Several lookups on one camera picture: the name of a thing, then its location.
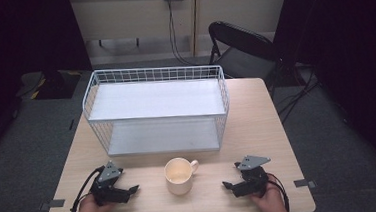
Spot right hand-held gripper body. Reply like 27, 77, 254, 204
230, 152, 274, 199

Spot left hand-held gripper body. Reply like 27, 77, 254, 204
88, 159, 132, 208

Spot cream ceramic cup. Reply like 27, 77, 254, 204
163, 155, 202, 198

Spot white wire shelf rack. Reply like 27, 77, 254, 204
79, 60, 234, 160

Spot person's right hand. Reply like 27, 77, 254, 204
247, 174, 290, 212

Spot grey tape strip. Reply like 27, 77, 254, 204
292, 177, 318, 190
38, 198, 67, 212

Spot black folding chair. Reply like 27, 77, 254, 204
205, 16, 284, 86

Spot dark bag with yellow stripes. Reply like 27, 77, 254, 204
14, 67, 85, 103

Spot dark curtain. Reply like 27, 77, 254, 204
0, 0, 100, 167
269, 0, 376, 194

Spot left hand-held gripper black cable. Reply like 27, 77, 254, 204
66, 165, 109, 212

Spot hand-held gripper black cable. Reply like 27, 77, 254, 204
266, 171, 291, 212
66, 165, 109, 212

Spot right hand-held gripper black cable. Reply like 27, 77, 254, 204
266, 171, 291, 212

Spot black floor cables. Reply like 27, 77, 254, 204
272, 61, 325, 125

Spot black wall socket cable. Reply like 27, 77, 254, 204
166, 0, 204, 69

